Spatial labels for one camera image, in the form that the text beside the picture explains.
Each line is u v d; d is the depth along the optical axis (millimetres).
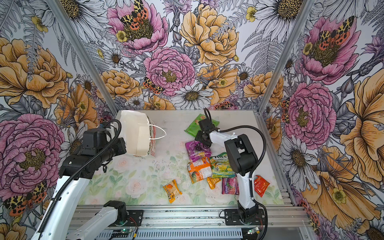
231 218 736
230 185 820
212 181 850
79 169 420
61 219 385
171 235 778
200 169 878
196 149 919
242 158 551
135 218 736
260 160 525
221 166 892
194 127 1116
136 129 937
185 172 900
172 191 813
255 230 715
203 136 808
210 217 761
